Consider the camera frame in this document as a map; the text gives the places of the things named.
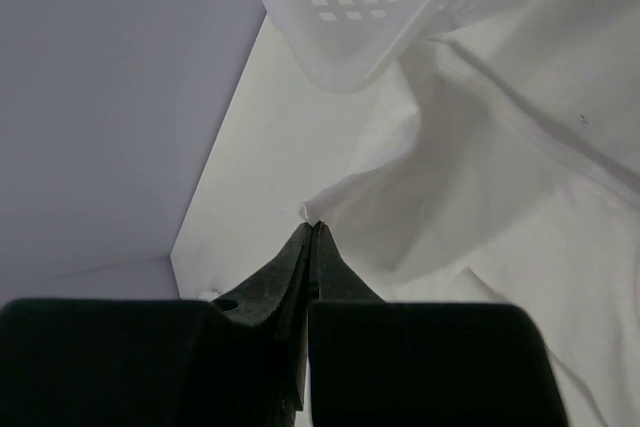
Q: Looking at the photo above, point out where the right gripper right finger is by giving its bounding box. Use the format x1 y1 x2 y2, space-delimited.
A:
308 223 569 426

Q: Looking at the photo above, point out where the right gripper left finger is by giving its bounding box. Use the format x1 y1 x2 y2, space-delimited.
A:
1 224 312 426

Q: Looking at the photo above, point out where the white t shirt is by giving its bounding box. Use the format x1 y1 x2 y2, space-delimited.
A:
301 0 639 426

